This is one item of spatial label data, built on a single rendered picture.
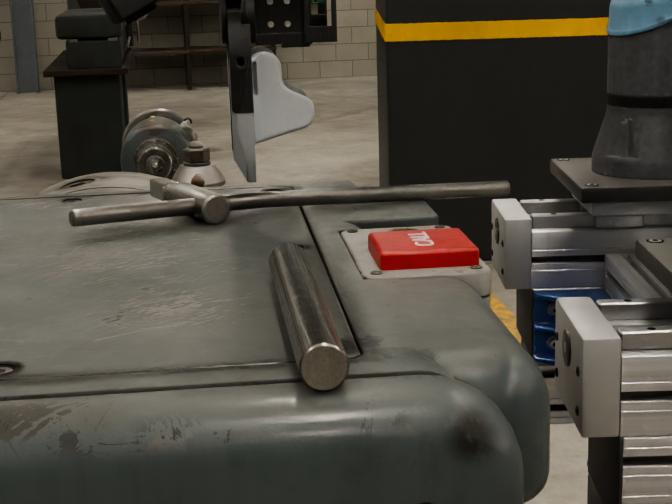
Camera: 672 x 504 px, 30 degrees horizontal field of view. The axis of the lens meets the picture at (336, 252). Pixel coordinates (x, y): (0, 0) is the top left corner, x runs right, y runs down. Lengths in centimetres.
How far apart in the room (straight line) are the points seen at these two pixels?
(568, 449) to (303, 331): 327
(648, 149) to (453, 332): 97
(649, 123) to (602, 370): 55
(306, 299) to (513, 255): 97
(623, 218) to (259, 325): 99
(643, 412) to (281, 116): 42
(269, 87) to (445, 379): 39
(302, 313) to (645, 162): 102
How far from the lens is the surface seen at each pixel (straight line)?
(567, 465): 370
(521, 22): 586
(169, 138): 235
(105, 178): 122
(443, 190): 96
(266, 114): 90
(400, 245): 76
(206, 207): 89
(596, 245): 158
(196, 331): 64
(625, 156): 160
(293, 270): 67
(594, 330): 111
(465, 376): 59
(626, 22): 158
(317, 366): 54
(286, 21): 90
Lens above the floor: 144
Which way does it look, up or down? 13 degrees down
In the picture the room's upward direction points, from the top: 2 degrees counter-clockwise
